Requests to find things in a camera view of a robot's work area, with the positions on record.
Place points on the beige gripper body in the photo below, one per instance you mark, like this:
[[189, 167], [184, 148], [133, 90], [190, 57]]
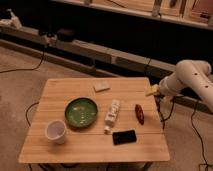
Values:
[[153, 90]]

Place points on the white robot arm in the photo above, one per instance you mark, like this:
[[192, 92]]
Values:
[[188, 73]]

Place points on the white ceramic cup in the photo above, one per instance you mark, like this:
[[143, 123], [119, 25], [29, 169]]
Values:
[[55, 131]]

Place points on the wooden table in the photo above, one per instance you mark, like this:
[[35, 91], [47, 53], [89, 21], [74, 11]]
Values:
[[92, 145]]

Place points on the small beige sponge block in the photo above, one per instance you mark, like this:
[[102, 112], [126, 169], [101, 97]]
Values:
[[101, 86]]

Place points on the black smartphone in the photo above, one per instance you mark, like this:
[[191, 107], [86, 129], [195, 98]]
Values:
[[124, 137]]

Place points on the green round plate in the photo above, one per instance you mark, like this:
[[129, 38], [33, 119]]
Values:
[[81, 113]]

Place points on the dark object on ledge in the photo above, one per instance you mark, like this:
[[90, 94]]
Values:
[[66, 35]]

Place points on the white crumpled object on ledge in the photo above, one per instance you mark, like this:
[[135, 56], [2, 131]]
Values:
[[13, 21]]

